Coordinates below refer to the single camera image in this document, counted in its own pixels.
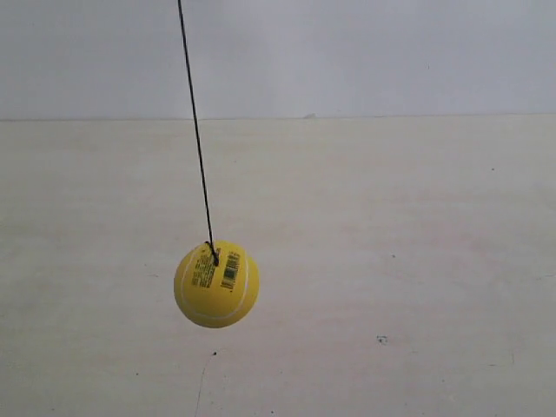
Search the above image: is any black hanging string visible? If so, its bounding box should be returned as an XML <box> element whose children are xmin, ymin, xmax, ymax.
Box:
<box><xmin>176</xmin><ymin>0</ymin><xmax>221</xmax><ymax>266</ymax></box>

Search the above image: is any yellow tennis ball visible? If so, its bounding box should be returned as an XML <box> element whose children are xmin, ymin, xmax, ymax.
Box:
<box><xmin>174</xmin><ymin>240</ymin><xmax>260</xmax><ymax>328</ymax></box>

